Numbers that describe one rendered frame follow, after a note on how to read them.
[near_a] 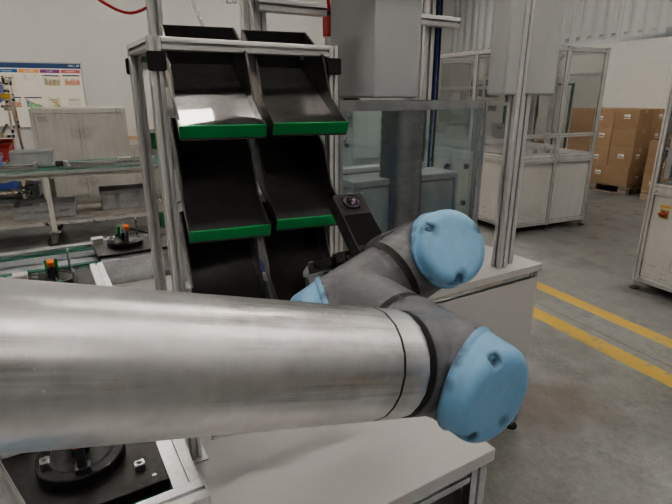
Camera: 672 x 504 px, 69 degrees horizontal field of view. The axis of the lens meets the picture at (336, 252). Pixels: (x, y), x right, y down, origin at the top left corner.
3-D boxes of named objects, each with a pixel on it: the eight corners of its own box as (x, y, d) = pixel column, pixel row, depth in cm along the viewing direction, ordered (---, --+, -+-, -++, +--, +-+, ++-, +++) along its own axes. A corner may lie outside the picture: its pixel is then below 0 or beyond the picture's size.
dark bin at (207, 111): (266, 138, 78) (269, 94, 73) (179, 141, 73) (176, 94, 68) (233, 66, 97) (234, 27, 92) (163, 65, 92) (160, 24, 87)
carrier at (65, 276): (98, 292, 163) (92, 256, 159) (12, 308, 151) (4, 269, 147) (90, 271, 183) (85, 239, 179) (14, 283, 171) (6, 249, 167)
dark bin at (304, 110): (346, 134, 85) (354, 94, 80) (272, 137, 81) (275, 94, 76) (301, 68, 104) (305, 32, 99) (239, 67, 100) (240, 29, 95)
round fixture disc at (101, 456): (132, 470, 83) (130, 460, 82) (36, 504, 76) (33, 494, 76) (119, 425, 94) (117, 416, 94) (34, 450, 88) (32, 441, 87)
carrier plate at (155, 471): (171, 487, 82) (169, 477, 81) (-2, 553, 70) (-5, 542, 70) (142, 411, 102) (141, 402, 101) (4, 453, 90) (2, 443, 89)
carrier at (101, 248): (161, 251, 205) (158, 222, 201) (98, 261, 193) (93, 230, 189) (149, 238, 225) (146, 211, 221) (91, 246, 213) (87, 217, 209)
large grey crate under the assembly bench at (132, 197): (156, 206, 594) (154, 188, 588) (101, 210, 571) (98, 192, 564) (153, 199, 630) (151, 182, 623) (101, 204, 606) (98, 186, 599)
